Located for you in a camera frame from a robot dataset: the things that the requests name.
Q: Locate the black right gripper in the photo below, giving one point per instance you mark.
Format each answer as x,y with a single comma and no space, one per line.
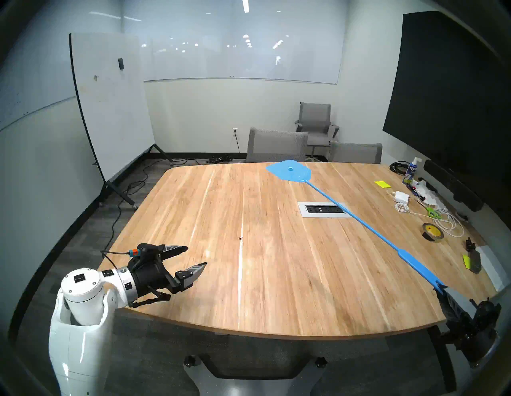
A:
475,331

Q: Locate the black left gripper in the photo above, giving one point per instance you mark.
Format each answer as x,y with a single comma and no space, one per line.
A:
149,275

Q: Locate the blue plastic fly swatter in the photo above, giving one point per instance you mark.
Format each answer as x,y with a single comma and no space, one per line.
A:
289,171

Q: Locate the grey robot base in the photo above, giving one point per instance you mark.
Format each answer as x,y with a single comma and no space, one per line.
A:
255,387

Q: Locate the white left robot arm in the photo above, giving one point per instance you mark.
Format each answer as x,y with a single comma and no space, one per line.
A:
80,287

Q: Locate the yellow sticky flag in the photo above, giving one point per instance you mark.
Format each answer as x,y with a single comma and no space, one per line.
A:
466,260

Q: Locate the white paper sheet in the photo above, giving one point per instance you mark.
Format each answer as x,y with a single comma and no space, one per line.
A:
495,267

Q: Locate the black yellow tape roll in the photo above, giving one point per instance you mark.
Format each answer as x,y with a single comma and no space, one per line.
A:
439,236

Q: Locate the black base knob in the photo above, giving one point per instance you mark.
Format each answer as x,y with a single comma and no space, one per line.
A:
320,362
190,361

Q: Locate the crumpled white cloth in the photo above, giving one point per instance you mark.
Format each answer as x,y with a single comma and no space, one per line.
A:
433,197

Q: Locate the black dry erase marker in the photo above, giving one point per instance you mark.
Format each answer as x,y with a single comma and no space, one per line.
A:
418,193

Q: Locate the black video sound bar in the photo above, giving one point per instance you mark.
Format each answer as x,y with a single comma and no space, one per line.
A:
451,183

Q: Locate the silver table outlet box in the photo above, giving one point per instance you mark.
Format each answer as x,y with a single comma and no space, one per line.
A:
303,211

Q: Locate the whiteboard cleaner spray bottle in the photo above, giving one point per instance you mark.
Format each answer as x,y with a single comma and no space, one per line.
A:
411,173

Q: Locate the yellow sticky note pad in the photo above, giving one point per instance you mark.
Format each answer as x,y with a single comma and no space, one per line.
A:
383,184

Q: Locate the wide grey mesh chair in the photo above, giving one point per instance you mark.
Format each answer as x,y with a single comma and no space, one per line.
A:
275,145

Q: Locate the rolling whiteboard on black stand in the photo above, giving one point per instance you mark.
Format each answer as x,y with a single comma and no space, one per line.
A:
111,111

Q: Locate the narrow grey mesh chair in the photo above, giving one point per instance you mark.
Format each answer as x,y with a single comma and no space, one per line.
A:
355,153

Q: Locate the grey office armchair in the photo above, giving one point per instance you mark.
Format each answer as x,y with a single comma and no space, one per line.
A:
315,115

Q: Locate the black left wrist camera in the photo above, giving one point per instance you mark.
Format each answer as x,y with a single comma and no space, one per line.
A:
147,250

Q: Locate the large black wall screen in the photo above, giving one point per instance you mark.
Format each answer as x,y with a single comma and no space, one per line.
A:
447,99

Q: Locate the large glass wall board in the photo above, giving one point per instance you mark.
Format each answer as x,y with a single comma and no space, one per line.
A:
239,60

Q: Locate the glass wall board with writing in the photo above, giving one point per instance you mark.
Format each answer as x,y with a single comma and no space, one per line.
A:
24,96

